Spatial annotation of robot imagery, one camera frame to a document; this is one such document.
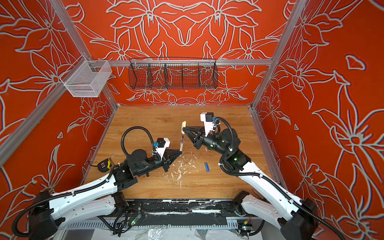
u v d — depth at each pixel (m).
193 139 0.58
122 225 0.71
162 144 0.57
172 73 1.00
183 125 0.60
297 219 0.38
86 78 0.92
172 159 0.64
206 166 0.87
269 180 0.45
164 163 0.58
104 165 0.85
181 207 0.74
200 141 0.54
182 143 0.64
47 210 0.41
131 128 0.52
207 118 0.54
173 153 0.64
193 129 0.59
